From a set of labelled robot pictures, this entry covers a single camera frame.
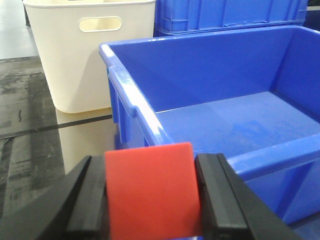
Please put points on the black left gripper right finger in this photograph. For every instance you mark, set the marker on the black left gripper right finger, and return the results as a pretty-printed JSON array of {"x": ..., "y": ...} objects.
[{"x": 230, "y": 210}]

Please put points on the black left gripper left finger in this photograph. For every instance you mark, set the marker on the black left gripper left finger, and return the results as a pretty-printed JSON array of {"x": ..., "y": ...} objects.
[{"x": 74, "y": 208}]

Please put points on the red toy block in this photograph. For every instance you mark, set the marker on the red toy block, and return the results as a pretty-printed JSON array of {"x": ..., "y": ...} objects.
[{"x": 152, "y": 193}]

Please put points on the blue target bin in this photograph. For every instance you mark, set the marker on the blue target bin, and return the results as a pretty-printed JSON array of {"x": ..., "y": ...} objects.
[{"x": 252, "y": 95}]

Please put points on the cream plastic bin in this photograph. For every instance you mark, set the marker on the cream plastic bin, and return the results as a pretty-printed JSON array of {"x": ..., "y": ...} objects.
[{"x": 68, "y": 33}]

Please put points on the large blue crate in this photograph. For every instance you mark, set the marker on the large blue crate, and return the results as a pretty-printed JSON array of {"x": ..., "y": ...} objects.
[{"x": 179, "y": 17}]

